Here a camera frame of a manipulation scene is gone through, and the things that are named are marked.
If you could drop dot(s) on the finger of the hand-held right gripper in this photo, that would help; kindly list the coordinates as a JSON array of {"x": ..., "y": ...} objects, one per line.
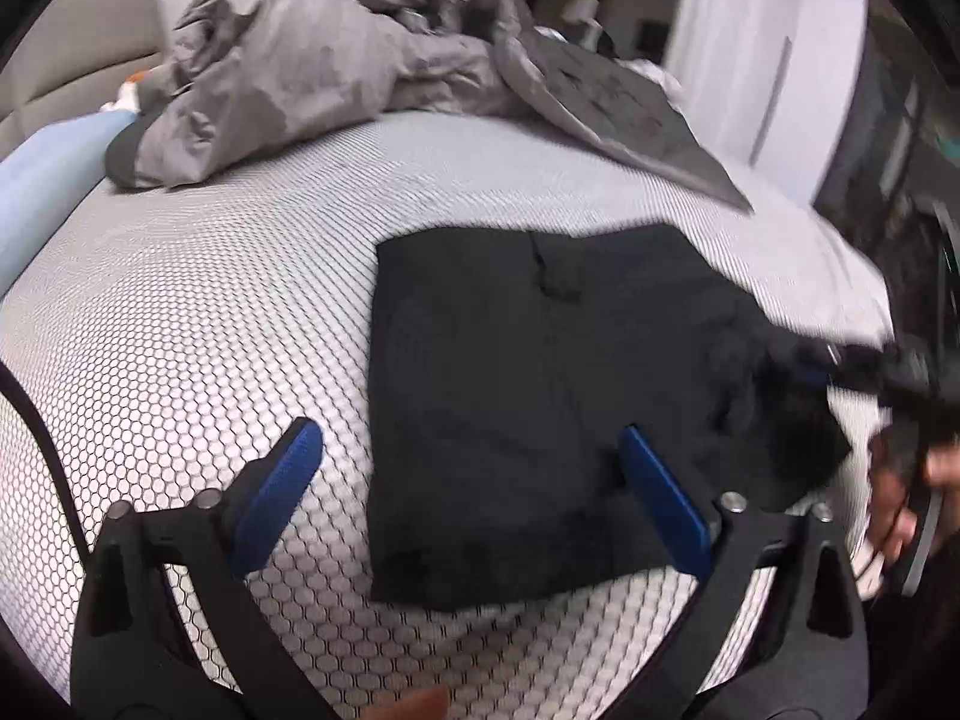
[{"x": 814, "y": 375}]

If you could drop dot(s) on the white office chair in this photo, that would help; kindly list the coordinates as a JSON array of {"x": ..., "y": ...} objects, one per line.
[{"x": 581, "y": 11}]

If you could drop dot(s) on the dark glass cabinet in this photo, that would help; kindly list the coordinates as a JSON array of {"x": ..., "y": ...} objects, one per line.
[{"x": 892, "y": 165}]

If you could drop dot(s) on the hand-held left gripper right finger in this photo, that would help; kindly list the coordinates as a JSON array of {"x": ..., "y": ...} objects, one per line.
[{"x": 667, "y": 504}]

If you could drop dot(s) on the light blue pillow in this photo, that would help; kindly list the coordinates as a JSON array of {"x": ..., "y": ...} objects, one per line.
[{"x": 52, "y": 172}]

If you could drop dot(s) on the white cloth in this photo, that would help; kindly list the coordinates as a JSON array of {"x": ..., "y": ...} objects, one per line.
[{"x": 656, "y": 79}]

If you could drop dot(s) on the person's right hand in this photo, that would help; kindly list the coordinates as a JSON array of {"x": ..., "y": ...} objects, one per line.
[{"x": 889, "y": 499}]

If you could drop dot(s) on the person's left hand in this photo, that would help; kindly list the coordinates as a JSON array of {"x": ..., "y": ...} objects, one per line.
[{"x": 412, "y": 709}]

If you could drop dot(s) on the honeycomb patterned bed mattress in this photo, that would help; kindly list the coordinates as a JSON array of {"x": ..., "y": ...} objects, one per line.
[{"x": 225, "y": 277}]

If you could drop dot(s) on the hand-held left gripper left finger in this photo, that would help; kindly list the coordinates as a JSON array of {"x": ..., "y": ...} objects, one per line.
[{"x": 281, "y": 489}]

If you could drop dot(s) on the black pants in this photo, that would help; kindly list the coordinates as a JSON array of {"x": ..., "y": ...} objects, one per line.
[{"x": 525, "y": 390}]

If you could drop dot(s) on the grey duvet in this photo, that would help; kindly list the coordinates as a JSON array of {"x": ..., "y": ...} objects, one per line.
[{"x": 300, "y": 67}]

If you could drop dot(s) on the orange and white plush toy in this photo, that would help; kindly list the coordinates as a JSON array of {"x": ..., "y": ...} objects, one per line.
[{"x": 127, "y": 97}]

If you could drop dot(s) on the white curtain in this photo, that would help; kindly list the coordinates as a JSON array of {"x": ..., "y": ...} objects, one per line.
[{"x": 705, "y": 7}]

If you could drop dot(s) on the white wardrobe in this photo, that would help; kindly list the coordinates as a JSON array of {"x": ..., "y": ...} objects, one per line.
[{"x": 810, "y": 75}]

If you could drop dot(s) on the beige padded headboard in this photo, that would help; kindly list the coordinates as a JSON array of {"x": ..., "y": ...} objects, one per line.
[{"x": 82, "y": 52}]

